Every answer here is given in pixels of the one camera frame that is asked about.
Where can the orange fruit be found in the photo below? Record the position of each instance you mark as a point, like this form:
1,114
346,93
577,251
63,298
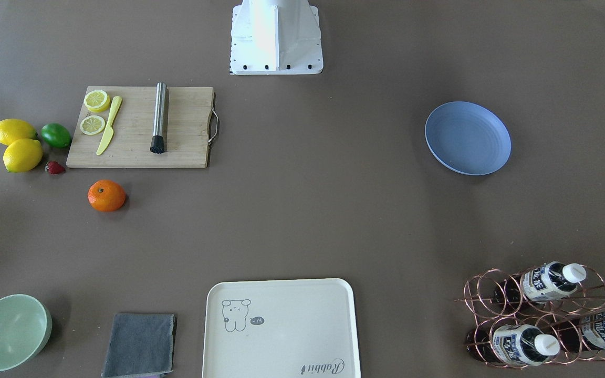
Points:
106,196

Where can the blue plate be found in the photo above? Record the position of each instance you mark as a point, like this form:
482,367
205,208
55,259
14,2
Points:
467,138

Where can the wooden cutting board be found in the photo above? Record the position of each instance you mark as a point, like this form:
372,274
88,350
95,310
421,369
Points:
187,132

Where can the cream rabbit tray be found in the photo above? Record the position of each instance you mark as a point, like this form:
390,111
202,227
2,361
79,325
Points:
281,328

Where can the yellow plastic knife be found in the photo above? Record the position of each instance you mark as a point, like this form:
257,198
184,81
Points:
108,132

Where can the thin lemon slice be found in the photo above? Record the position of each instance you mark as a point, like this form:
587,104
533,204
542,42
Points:
92,125

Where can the thick lemon half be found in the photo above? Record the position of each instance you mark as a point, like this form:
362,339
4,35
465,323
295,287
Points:
97,100

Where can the grey folded cloth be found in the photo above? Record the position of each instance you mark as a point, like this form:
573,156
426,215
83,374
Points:
140,345

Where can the red strawberry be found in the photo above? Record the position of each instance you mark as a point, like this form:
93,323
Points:
54,168

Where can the green lime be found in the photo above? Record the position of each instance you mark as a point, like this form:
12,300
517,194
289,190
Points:
56,135

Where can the lower drink bottle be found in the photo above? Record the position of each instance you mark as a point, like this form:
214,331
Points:
582,334
515,346

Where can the upper dark drink bottle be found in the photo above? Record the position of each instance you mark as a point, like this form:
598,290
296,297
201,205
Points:
547,282

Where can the lower yellow lemon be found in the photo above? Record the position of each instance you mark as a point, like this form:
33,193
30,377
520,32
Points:
23,155

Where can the yellow lemon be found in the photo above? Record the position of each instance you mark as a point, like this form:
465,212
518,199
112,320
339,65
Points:
13,129
23,155

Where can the upper yellow lemon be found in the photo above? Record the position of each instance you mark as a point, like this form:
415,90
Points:
13,129

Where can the green bowl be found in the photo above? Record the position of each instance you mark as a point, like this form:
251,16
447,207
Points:
25,328

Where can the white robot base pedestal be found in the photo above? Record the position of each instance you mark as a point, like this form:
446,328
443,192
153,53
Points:
275,38

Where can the copper wire bottle rack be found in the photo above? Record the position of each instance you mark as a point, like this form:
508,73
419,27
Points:
587,300

